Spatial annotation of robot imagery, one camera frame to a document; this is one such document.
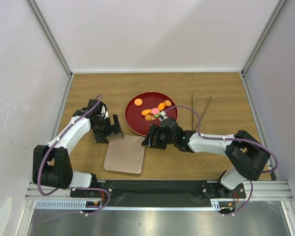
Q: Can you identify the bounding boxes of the orange star cookie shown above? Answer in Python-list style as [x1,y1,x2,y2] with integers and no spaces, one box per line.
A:
[142,109,151,116]

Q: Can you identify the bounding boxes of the metal tongs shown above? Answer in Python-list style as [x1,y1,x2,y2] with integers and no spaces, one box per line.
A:
[191,91,212,130]

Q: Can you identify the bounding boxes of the orange flower cookie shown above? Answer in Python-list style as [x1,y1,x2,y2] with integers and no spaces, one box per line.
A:
[157,103,165,111]

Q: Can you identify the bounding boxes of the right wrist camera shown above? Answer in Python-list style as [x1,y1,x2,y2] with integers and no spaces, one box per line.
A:
[159,111,167,121]

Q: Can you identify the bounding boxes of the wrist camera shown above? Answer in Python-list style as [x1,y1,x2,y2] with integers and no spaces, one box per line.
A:
[159,111,167,121]
[99,104,109,119]

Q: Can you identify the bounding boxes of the metal cookie tin box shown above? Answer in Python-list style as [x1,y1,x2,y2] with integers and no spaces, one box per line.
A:
[121,146,146,175]

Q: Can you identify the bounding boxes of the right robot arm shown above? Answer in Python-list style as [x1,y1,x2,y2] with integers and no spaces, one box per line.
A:
[141,118,270,198]

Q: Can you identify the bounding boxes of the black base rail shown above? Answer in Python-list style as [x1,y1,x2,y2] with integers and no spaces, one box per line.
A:
[95,180,245,208]

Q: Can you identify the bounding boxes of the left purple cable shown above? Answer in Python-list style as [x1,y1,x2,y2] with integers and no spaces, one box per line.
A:
[38,94,111,217]

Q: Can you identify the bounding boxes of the red round tray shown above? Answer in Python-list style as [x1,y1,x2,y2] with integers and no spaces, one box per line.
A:
[124,91,178,136]

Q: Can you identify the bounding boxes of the orange round cookie top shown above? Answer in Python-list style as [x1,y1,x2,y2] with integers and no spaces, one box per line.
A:
[134,98,143,106]

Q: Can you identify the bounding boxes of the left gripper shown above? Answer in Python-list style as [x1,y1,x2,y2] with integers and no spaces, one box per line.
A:
[92,114,123,144]

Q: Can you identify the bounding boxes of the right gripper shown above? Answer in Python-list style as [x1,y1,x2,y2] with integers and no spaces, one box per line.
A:
[141,124,176,150]

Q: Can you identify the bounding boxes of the pink metal tin lid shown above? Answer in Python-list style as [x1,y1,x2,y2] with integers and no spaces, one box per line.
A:
[104,135,146,175]

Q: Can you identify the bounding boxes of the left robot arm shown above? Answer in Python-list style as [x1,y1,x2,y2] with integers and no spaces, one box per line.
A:
[32,99,123,197]

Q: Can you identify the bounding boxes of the orange scalloped cookie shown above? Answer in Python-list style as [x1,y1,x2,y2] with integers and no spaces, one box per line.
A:
[164,100,172,107]

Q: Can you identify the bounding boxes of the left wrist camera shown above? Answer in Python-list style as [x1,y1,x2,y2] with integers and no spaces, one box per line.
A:
[99,104,109,119]

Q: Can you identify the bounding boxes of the pink green stacked cookies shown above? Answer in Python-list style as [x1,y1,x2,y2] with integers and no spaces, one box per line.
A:
[151,108,160,118]

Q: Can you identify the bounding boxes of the orange swirl cookie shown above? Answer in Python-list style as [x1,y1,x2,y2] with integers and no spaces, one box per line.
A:
[145,114,155,121]

